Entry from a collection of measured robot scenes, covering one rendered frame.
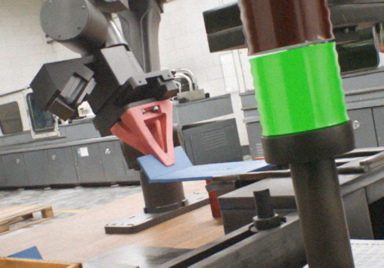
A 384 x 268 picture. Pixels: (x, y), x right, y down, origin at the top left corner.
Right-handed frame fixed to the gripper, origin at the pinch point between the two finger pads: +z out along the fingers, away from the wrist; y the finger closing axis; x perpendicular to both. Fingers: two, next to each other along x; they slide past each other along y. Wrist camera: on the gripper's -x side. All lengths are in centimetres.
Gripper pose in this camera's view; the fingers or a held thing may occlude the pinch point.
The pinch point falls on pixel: (165, 160)
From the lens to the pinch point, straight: 73.6
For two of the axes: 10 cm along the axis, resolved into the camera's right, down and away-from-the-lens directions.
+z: 4.9, 8.4, -2.3
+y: 5.5, -5.0, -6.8
